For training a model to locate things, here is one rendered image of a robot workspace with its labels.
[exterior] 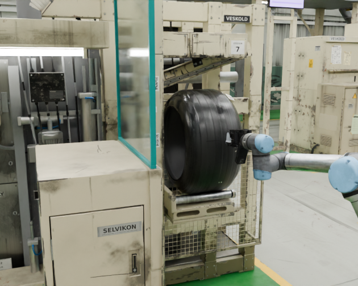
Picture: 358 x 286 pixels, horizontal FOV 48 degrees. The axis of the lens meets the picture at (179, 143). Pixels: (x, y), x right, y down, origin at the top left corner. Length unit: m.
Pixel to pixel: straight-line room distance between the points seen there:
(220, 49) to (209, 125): 0.63
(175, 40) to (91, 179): 1.24
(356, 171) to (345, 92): 5.09
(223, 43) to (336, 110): 4.29
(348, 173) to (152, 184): 0.66
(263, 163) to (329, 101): 5.02
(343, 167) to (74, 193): 0.89
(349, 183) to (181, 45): 1.30
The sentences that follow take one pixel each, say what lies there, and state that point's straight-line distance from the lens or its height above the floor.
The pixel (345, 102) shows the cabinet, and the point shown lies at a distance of 6.53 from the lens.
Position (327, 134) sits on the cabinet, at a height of 0.47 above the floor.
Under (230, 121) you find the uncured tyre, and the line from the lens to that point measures 2.03.
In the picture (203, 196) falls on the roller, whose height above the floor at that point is 0.91.
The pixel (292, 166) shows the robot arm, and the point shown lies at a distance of 1.76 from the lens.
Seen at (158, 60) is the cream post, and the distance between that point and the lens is 2.04.
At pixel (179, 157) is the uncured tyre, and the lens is 2.48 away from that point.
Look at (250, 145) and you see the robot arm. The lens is 1.72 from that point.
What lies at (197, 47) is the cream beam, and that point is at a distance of 2.39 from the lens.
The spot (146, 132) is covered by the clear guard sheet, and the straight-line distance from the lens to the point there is 1.39.
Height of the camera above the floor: 1.63
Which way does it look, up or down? 12 degrees down
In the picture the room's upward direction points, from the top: straight up
